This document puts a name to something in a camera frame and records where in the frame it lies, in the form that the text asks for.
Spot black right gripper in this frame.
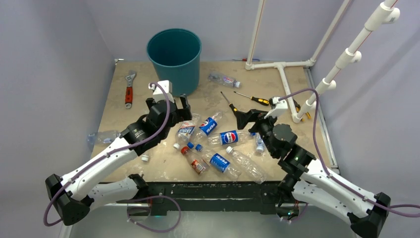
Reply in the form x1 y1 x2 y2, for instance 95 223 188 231
235 109 281 157

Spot pepsi bottle blue cap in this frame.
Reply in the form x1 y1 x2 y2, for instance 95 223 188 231
207 130 255 147
195 144 241 181

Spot clear crushed bottle white cap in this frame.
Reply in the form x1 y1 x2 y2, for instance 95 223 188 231
226 146 267 184

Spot clear bottle blue label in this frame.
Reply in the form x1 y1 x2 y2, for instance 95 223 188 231
254 133 265 155

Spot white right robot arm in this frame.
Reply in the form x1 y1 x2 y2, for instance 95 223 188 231
230 99 391 238

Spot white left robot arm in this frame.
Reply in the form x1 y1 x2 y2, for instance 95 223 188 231
43 80 192 227

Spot teal plastic bin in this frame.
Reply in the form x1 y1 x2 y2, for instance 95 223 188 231
146 28 202 96

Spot long yellow black screwdriver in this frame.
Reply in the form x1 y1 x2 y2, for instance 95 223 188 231
234 91 270 106

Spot short yellow black screwdriver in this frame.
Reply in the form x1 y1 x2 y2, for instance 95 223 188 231
220 91 238 113

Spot clear bottle red white label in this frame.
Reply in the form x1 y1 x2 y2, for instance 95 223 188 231
173 113 201 150

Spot upper Pepsi bottle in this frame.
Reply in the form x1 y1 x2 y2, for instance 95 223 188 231
192 111 224 144

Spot clear bottle purple label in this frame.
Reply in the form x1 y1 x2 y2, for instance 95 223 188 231
208 72 241 88

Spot red blue pen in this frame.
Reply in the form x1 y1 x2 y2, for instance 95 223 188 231
232 58 261 62

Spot clear bottle white cap left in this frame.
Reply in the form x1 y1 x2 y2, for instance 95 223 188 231
141 153 151 163

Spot red cap small bottle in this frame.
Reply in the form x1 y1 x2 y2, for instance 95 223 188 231
180 146 208 175

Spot clear bottle at left edge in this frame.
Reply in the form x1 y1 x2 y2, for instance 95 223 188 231
87 130 120 145

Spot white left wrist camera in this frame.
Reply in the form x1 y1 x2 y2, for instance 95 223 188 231
148 80 175 103

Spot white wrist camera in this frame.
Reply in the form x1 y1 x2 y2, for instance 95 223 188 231
264 99 288 119
148 80 175 103

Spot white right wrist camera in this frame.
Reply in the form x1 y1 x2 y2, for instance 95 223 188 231
264 99 288 119

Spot yellow handled pliers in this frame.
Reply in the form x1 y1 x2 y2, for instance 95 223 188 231
293 99 312 119

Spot red handled adjustable wrench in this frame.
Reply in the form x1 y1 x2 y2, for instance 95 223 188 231
125 70 137 109

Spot black metal base frame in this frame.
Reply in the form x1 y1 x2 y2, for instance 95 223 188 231
128 181 295 216

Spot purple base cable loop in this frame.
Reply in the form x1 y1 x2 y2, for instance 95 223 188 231
126 195 182 234

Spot white PVC pipe frame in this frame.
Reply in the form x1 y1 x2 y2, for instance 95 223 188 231
245 0 401 124

